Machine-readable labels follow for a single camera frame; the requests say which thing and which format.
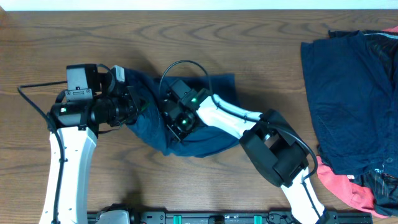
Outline navy blue shirt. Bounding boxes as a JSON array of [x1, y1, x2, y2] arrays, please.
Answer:
[[300, 30, 392, 175]]

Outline dark striped garment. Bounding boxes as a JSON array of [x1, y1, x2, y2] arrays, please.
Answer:
[[352, 30, 397, 217]]

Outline left black cable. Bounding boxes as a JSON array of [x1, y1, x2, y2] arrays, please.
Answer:
[[17, 63, 108, 224]]

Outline red garment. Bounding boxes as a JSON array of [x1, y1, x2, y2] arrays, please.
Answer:
[[317, 156, 387, 218]]

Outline dark blue denim shorts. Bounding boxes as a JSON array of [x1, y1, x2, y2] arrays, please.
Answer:
[[124, 68, 238, 157]]

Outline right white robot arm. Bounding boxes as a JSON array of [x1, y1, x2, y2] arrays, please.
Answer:
[[162, 89, 328, 223]]

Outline right black cable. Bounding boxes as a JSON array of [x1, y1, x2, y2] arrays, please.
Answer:
[[158, 60, 327, 224]]

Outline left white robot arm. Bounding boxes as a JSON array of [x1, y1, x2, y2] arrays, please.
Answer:
[[40, 86, 149, 223]]

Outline black cable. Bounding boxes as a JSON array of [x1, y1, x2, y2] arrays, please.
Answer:
[[17, 63, 108, 224], [158, 60, 327, 224]]

